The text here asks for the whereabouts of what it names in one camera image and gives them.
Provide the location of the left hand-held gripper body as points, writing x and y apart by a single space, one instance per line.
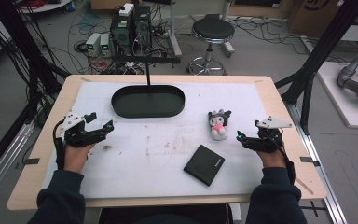
74 132

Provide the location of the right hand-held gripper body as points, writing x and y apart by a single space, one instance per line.
271 140

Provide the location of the person's right hand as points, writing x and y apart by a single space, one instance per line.
272 159

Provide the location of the person's left hand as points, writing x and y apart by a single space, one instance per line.
75 157

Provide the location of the small plush toy doll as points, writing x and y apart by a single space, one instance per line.
218 124

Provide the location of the black square box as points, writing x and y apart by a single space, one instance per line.
204 165

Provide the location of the black oval tray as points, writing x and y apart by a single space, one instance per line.
147 102

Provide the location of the white table mat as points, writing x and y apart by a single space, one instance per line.
155 149

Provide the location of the grey power supply unit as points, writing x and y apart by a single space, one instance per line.
105 46
92 45

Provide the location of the white floor platform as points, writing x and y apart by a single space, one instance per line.
338 102

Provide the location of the white table leg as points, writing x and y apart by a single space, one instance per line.
228 46
174 31

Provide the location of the black computer tower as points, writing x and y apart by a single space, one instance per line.
142 25
121 34

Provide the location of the black round stool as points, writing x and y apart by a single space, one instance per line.
213 31

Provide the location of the person's lap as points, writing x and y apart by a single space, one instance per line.
164 216

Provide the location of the white box on computer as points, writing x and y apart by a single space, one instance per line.
126 9

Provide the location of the cardboard box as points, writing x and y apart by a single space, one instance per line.
310 15

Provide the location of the aluminium rail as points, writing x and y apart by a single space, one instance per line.
320 174
3 161

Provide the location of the black camera stand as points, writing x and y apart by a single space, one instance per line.
148 59

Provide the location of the black metal frame post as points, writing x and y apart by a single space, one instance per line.
323 46

